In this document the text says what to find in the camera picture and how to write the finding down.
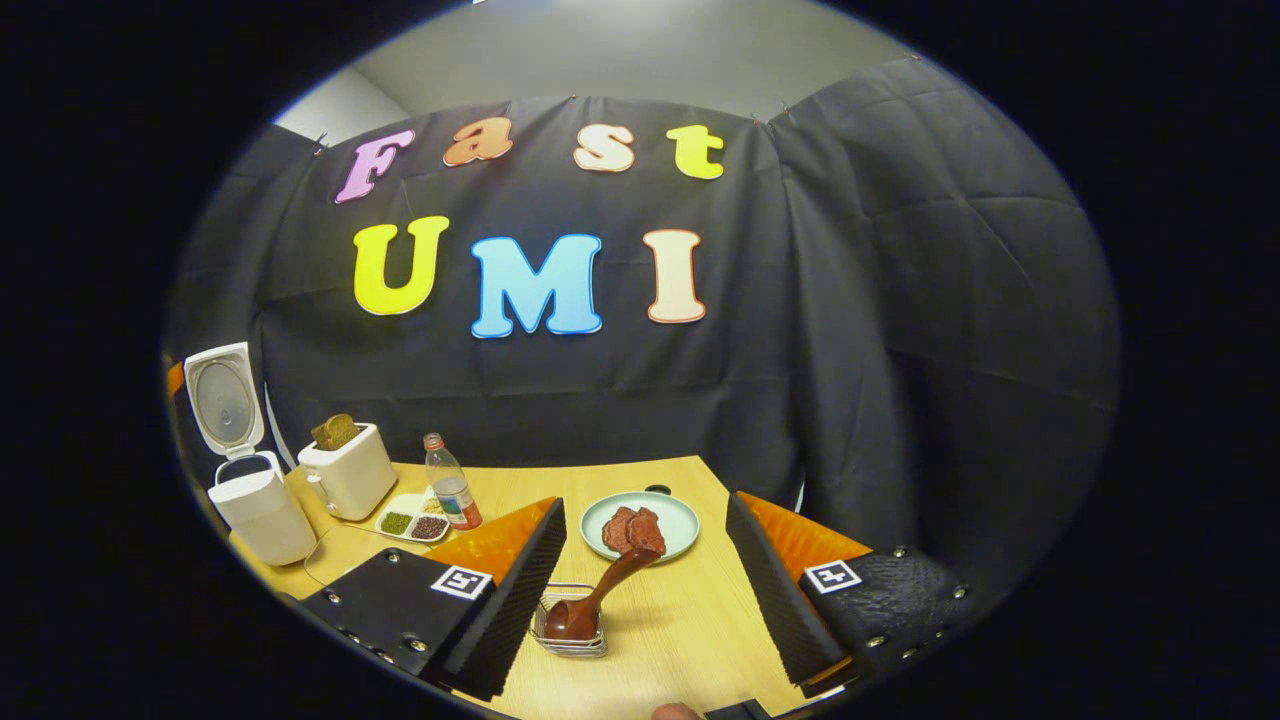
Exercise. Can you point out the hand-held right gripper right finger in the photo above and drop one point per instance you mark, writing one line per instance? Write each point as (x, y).
(775, 600)

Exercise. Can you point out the clear plastic bottle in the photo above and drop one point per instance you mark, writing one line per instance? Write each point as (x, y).
(455, 495)

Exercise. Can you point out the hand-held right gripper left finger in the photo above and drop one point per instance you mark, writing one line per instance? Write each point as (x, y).
(515, 600)

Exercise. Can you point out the black backdrop cloth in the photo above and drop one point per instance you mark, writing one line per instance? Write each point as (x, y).
(900, 300)

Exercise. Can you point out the brown toast slice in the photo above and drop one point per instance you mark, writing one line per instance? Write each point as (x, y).
(345, 430)
(325, 435)

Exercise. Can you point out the pale green plate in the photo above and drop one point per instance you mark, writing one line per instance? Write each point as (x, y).
(675, 520)

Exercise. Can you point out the brown wooden spoon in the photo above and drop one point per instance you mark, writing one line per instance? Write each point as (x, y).
(600, 595)

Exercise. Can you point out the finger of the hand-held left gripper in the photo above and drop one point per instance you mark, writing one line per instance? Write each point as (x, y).
(175, 378)

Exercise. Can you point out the white divided grain dish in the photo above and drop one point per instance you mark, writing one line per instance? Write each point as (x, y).
(410, 520)

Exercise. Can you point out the white toaster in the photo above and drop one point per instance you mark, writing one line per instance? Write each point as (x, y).
(355, 480)

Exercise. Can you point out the white rice cooker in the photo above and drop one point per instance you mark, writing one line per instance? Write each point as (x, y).
(265, 515)

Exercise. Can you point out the red meat slice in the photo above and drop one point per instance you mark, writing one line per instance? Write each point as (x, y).
(615, 530)
(650, 530)

